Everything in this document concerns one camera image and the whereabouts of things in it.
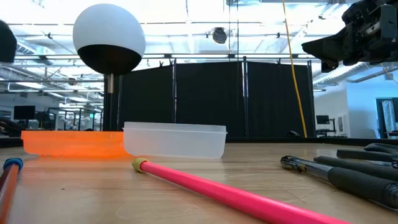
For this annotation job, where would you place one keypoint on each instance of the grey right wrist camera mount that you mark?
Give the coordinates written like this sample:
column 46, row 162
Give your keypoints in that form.
column 384, row 21

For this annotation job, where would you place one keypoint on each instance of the dark door frame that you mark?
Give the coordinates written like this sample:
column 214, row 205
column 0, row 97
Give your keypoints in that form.
column 380, row 118

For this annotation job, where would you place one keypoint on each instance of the clear pen with black grip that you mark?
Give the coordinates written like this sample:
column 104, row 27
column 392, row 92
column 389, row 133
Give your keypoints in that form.
column 357, row 182

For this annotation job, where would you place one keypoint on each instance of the white wall poster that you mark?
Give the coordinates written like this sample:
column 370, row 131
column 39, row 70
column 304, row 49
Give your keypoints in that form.
column 341, row 124

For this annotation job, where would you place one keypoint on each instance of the black workstation frame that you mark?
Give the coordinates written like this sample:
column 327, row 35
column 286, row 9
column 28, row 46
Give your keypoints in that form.
column 77, row 109

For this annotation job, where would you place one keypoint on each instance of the orange pencil with blue eraser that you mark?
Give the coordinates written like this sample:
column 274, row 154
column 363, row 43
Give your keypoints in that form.
column 7, row 189

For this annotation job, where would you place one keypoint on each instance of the black pen with rubber grip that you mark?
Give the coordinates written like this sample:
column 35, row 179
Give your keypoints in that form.
column 357, row 167

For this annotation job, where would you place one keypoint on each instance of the black stand pole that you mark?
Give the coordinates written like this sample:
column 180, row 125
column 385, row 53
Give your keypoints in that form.
column 110, row 109

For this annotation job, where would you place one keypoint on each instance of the orange plastic box lid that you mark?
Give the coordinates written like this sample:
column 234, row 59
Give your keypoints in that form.
column 71, row 143

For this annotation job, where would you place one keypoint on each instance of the translucent plastic supply box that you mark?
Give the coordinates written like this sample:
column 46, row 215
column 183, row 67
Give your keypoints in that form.
column 174, row 143

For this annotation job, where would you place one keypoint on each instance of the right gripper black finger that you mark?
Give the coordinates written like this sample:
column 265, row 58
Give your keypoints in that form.
column 329, row 46
column 329, row 64

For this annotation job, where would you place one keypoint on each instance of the horizontal metal frame rail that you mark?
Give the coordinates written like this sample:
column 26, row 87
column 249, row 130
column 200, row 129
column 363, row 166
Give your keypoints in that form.
column 186, row 56

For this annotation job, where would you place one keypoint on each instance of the white and black sphere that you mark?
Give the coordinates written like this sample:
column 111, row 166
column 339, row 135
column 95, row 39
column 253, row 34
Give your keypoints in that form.
column 109, row 28

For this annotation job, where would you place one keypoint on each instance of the round black ceiling fixture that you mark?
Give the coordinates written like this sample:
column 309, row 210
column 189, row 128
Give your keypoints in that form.
column 219, row 35

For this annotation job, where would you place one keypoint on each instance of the small dark rounded object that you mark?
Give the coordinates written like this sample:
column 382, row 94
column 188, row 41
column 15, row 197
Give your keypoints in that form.
column 293, row 134

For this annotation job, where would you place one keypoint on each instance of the small dark blue object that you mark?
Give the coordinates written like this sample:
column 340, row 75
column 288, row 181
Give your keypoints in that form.
column 395, row 165

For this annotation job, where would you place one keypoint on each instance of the small black computer monitor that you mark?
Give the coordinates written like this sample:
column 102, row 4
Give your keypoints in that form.
column 322, row 119

